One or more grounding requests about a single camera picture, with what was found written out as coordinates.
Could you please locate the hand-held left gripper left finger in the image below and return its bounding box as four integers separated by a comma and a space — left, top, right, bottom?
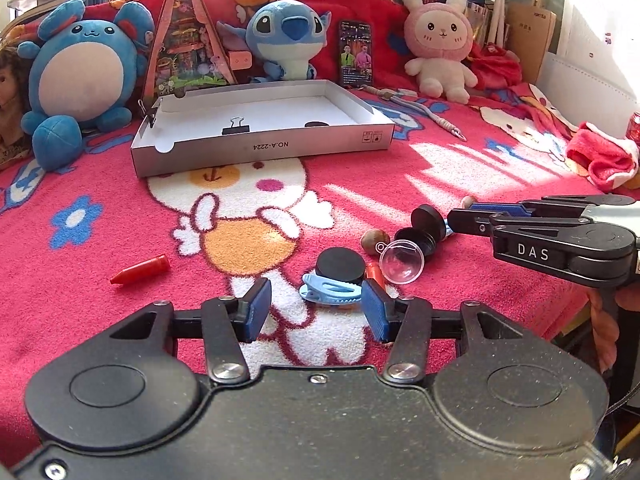
107, 277, 273, 386

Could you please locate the crumpled red cloth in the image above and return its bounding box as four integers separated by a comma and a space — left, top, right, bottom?
470, 42, 523, 91

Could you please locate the blue alien plush toy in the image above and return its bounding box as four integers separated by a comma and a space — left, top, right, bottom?
217, 0, 333, 83

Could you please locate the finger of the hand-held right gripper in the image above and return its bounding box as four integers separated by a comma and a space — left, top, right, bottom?
469, 196, 601, 218
446, 208, 587, 239

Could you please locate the white stand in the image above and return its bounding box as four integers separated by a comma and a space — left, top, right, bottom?
487, 0, 513, 43

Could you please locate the red and white towel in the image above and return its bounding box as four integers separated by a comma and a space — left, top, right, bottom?
565, 121, 640, 193

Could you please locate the black smartphone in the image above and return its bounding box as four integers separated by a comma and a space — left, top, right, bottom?
339, 20, 375, 88

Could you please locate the black flip-lid jar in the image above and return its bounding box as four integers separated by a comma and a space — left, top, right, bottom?
395, 205, 447, 259

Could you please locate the clear plastic capsule half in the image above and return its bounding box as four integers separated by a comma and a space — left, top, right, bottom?
376, 240, 426, 286

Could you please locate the pink bunny plush toy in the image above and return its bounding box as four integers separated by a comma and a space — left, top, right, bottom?
400, 0, 480, 105

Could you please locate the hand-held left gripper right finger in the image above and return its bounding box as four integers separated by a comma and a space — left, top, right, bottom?
361, 280, 553, 385

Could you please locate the red crayon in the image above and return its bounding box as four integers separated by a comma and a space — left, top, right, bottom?
110, 255, 171, 285

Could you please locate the light blue hair clip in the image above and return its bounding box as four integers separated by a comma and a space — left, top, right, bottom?
300, 273, 363, 307

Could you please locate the brown-haired doll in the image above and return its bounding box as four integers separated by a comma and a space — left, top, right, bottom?
0, 40, 36, 171

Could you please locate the grey braided cord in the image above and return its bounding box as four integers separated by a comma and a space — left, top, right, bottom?
362, 85, 468, 142

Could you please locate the black round cap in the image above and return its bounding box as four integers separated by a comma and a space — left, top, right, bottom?
315, 248, 366, 285

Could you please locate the person's right hand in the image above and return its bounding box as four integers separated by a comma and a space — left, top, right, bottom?
589, 290, 624, 377

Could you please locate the white cardboard box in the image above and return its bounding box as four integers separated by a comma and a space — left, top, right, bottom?
131, 79, 396, 178

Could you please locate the triangular pink toy box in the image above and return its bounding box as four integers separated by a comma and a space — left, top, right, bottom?
139, 0, 240, 111

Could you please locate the round blue plush toy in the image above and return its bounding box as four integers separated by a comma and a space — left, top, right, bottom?
17, 0, 156, 171

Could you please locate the orange crayon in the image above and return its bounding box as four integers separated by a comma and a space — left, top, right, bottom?
365, 261, 387, 291

